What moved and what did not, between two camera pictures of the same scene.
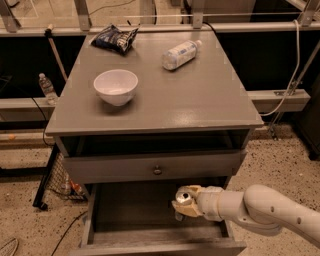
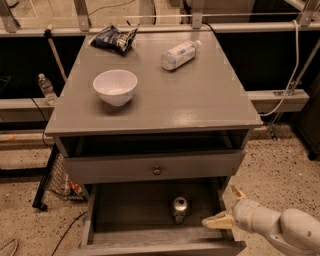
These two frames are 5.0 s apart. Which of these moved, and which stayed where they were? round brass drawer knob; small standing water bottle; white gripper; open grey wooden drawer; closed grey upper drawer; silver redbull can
Moved: silver redbull can; white gripper
Stayed: small standing water bottle; round brass drawer knob; open grey wooden drawer; closed grey upper drawer
